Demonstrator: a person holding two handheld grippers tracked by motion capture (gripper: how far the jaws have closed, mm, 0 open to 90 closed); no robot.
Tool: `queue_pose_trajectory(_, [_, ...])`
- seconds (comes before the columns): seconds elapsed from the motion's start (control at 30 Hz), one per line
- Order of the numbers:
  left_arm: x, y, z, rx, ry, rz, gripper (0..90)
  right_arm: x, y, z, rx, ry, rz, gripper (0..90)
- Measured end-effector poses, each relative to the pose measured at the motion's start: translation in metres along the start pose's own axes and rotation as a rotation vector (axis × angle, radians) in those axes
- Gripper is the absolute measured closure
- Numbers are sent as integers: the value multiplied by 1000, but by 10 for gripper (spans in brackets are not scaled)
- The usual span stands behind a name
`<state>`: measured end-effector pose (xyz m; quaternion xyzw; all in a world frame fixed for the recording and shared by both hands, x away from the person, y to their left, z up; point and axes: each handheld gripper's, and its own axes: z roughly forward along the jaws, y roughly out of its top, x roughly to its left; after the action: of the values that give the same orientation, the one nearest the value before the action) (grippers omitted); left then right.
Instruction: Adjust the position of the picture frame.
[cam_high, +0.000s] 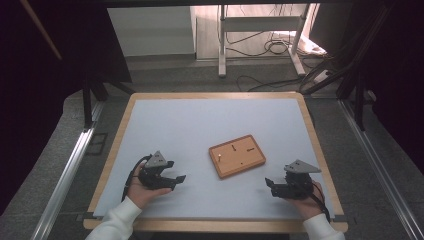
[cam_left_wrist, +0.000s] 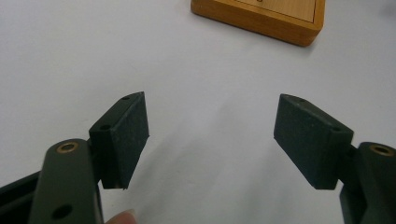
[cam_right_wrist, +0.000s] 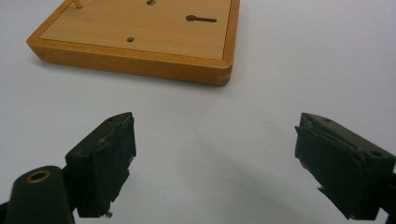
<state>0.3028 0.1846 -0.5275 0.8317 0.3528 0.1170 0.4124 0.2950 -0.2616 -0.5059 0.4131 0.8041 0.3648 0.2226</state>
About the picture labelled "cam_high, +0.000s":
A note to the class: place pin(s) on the black metal stand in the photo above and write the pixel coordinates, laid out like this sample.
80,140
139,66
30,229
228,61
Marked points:
88,100
358,83

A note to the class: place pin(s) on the aluminium rail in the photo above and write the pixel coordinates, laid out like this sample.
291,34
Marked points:
63,186
383,173

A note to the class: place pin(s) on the white metal stand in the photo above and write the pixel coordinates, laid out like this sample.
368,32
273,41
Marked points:
260,24

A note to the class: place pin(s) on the person's right hand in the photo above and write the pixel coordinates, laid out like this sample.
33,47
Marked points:
308,206

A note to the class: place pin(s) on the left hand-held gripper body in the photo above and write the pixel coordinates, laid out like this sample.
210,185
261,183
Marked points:
155,161

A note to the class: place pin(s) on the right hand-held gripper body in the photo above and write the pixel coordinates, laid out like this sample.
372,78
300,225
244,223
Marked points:
300,181

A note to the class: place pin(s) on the wooden stick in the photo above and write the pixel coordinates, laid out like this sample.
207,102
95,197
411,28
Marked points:
41,30

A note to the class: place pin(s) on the person's left hand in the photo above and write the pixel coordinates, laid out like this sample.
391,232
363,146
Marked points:
141,195

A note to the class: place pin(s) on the white power strip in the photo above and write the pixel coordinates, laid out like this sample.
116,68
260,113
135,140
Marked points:
321,76

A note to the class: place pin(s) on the dark floor grate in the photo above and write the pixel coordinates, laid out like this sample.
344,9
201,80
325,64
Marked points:
97,143

